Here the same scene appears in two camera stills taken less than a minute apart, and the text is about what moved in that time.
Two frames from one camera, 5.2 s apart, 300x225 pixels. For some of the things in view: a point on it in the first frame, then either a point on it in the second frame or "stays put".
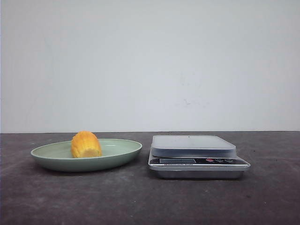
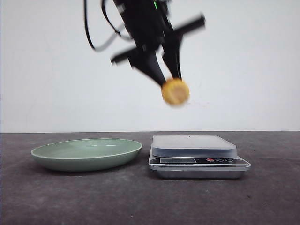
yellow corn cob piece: [85, 144] → [175, 92]
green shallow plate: [59, 156] stays put
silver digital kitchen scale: [195, 157] stays put
